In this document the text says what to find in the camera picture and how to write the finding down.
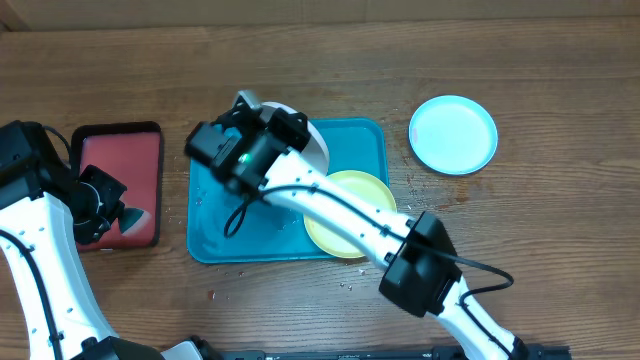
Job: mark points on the teal plastic tray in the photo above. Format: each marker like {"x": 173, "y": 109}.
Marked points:
{"x": 274, "y": 233}

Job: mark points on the light blue plate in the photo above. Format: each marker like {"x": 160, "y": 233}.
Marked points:
{"x": 453, "y": 135}

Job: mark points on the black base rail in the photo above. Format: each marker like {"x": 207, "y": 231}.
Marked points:
{"x": 434, "y": 353}

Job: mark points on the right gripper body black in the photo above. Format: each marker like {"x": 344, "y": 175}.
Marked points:
{"x": 292, "y": 133}

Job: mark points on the black tray with red liquid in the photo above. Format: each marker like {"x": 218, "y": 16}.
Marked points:
{"x": 133, "y": 154}

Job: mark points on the green rimmed plate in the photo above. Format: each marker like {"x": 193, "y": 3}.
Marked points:
{"x": 366, "y": 187}

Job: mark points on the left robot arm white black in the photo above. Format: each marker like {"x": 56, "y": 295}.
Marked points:
{"x": 47, "y": 210}

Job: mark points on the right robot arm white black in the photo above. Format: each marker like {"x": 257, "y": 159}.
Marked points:
{"x": 260, "y": 160}

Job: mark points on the dark green sponge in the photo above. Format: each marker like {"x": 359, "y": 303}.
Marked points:
{"x": 133, "y": 220}

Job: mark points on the white plate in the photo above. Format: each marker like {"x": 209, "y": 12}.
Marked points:
{"x": 316, "y": 152}

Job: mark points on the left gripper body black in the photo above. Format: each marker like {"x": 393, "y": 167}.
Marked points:
{"x": 100, "y": 202}

